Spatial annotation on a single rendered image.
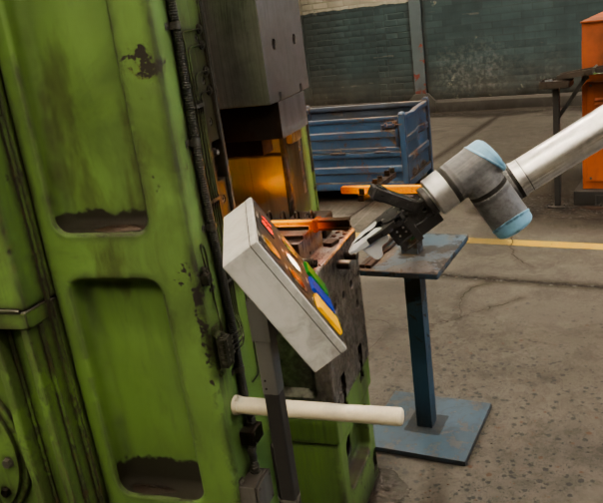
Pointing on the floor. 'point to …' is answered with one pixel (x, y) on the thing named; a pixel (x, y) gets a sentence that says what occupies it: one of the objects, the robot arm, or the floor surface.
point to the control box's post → (278, 418)
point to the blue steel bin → (370, 143)
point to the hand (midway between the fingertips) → (351, 247)
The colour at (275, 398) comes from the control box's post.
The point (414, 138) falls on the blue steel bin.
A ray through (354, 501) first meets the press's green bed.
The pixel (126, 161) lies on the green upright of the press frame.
